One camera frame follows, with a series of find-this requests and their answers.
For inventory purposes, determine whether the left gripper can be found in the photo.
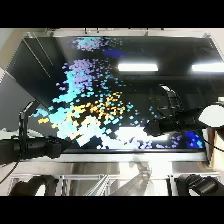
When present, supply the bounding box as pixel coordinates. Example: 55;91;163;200
44;136;72;160

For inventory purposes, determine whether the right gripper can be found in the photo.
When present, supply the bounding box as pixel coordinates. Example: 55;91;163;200
143;118;174;138

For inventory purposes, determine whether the silver frame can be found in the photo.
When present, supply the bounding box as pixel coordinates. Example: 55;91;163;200
0;152;224;197

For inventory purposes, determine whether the black cable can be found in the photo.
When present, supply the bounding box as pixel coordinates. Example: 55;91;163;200
0;160;20;185

